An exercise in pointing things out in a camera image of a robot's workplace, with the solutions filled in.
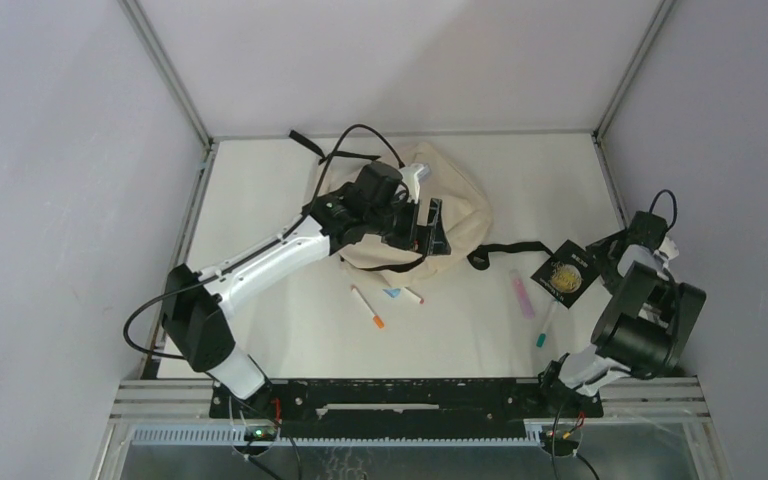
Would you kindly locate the beige canvas backpack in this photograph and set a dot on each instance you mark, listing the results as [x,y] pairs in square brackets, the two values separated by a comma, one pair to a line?
[466,212]

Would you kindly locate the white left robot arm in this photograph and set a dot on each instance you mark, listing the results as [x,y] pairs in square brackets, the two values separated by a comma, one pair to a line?
[197,306]

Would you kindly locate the orange capped white marker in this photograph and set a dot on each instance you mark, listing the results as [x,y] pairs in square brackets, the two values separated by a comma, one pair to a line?
[375,317]

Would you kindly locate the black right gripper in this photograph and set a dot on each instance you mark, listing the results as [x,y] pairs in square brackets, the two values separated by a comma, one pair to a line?
[600,248]

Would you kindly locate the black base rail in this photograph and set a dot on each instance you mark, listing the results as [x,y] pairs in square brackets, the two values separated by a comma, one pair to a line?
[404,409]

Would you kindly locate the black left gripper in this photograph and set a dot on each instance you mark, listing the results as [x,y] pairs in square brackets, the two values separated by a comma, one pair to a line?
[410,238]

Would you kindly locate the black card with gold emblem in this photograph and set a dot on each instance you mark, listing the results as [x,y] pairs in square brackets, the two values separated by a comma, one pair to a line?
[567,274]

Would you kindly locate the blue glue stick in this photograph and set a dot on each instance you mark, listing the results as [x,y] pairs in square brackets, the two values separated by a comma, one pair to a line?
[392,292]

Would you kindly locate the teal capped white marker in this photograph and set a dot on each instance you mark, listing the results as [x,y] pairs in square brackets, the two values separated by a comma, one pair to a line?
[546,324]

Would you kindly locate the pink capped white marker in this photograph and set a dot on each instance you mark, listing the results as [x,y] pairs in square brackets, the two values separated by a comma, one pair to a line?
[413,296]

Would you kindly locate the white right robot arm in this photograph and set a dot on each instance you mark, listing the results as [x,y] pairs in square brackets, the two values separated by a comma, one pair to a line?
[647,321]

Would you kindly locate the pink highlighter pen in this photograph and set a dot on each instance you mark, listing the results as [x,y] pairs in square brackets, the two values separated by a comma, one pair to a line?
[521,294]

